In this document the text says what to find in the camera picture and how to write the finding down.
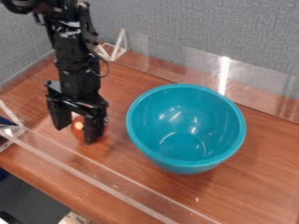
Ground clear acrylic front barrier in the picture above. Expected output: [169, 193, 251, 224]
[0, 126, 220, 224]

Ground blue plastic bowl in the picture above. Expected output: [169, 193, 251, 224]
[125, 84, 247, 175]

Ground clear acrylic left barrier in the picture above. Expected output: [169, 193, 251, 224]
[0, 28, 53, 85]

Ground red and white toy mushroom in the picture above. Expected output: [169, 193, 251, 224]
[69, 115, 108, 144]

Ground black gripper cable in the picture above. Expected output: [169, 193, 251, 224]
[90, 49, 110, 79]

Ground clear acrylic back barrier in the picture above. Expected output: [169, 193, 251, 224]
[109, 33, 299, 124]

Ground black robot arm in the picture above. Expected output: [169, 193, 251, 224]
[1, 0, 108, 144]

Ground clear acrylic left bracket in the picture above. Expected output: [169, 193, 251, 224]
[0, 100, 25, 153]

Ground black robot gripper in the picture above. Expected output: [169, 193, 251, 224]
[45, 35, 108, 144]

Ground clear acrylic barrier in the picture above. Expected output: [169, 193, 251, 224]
[0, 126, 220, 224]
[0, 28, 53, 85]
[109, 33, 299, 124]

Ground clear acrylic corner bracket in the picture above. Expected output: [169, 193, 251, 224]
[96, 28, 128, 61]

